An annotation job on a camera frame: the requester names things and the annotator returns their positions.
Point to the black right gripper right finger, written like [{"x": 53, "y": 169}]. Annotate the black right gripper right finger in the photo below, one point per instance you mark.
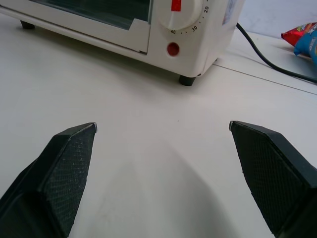
[{"x": 270, "y": 178}]

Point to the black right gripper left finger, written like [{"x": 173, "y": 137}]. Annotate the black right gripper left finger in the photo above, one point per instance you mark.
[{"x": 62, "y": 178}]

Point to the white toaster oven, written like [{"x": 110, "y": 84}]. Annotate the white toaster oven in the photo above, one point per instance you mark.
[{"x": 188, "y": 49}]

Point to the white oven door with glass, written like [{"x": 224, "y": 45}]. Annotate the white oven door with glass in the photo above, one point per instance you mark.
[{"x": 99, "y": 27}]

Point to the blue snack bag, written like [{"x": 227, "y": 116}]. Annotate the blue snack bag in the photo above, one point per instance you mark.
[{"x": 308, "y": 44}]

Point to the red snack bag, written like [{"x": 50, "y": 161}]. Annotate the red snack bag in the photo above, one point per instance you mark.
[{"x": 296, "y": 33}]

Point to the white timer dial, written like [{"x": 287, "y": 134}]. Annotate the white timer dial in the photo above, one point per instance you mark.
[{"x": 183, "y": 15}]

